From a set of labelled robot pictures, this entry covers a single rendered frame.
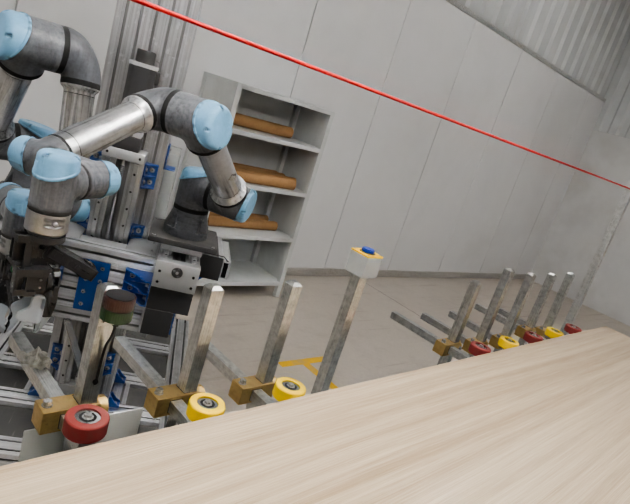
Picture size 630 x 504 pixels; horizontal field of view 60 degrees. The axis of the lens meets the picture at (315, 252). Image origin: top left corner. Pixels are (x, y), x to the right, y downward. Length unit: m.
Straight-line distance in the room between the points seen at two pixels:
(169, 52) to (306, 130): 2.63
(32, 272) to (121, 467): 0.39
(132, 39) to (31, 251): 1.02
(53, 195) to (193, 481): 0.56
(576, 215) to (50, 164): 8.41
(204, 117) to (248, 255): 3.44
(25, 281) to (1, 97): 0.66
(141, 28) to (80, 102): 0.50
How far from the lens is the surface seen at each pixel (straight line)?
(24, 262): 1.14
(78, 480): 1.04
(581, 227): 9.01
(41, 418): 1.23
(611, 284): 8.84
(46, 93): 3.76
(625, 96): 9.16
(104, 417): 1.16
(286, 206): 4.54
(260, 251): 4.76
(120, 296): 1.10
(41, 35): 1.53
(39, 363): 1.38
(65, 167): 1.08
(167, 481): 1.06
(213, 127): 1.41
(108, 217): 2.01
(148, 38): 1.98
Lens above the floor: 1.58
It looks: 15 degrees down
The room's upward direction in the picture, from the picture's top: 18 degrees clockwise
